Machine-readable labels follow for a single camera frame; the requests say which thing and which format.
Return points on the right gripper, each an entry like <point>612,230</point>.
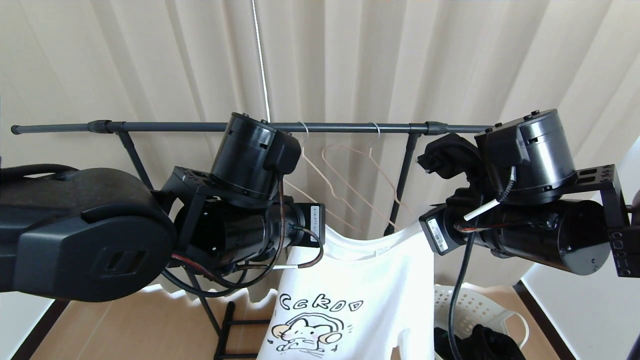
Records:
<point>452,160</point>

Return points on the pink clothes hanger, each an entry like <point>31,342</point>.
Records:
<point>378,134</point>
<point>307,134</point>

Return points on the white printed t-shirt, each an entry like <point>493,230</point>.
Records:
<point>360,285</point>

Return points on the white laundry basket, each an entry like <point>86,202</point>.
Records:
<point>470,289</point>

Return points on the black clothes rack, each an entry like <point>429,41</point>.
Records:
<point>175,127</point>

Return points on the beige curtain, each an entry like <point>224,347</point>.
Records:
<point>400,60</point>

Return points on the black garment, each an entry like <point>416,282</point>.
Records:
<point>490,345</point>

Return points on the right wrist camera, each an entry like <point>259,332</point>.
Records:
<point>500,145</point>

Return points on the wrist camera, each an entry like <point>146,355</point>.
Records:
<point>282,150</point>
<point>500,145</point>

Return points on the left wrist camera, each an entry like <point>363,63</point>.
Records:
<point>282,150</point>

